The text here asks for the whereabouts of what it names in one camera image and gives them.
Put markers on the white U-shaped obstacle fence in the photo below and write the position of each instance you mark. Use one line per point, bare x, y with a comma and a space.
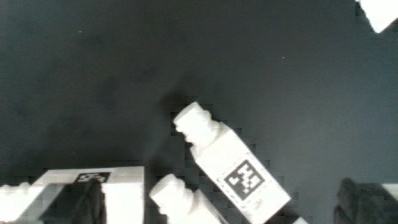
76, 196

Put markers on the paper sheet with AprilTags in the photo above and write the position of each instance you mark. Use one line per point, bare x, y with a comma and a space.
380, 10

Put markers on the white table leg two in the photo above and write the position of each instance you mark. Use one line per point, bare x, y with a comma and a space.
183, 204

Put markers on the white table leg one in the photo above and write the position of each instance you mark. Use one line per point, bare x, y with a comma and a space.
231, 165

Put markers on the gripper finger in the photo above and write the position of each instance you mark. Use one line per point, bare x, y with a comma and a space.
366, 203

